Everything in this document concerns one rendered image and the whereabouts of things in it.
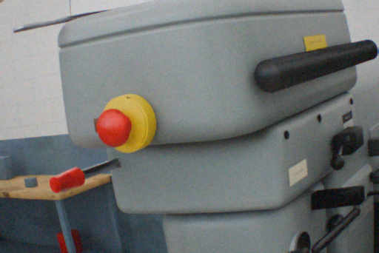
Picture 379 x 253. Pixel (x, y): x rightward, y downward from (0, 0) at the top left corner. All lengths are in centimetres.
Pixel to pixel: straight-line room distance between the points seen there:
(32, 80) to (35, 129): 43
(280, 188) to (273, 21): 19
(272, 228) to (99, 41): 32
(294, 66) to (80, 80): 24
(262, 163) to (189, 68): 15
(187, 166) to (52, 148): 582
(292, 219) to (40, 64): 583
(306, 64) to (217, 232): 25
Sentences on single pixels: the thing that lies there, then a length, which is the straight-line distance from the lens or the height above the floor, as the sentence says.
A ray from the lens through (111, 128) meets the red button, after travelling 88.
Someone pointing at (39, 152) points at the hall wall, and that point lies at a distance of 693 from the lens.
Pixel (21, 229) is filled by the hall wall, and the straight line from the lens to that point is 739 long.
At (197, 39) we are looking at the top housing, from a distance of 87.
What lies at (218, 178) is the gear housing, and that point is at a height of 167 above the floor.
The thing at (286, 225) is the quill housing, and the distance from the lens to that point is 104.
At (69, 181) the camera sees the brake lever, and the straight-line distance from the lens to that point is 96.
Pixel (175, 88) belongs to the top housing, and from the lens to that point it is 89.
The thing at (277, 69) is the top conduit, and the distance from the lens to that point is 86.
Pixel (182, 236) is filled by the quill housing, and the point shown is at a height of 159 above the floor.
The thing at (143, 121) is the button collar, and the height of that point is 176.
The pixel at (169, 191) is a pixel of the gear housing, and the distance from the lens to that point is 103.
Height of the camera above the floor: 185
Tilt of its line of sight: 6 degrees down
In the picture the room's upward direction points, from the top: 9 degrees counter-clockwise
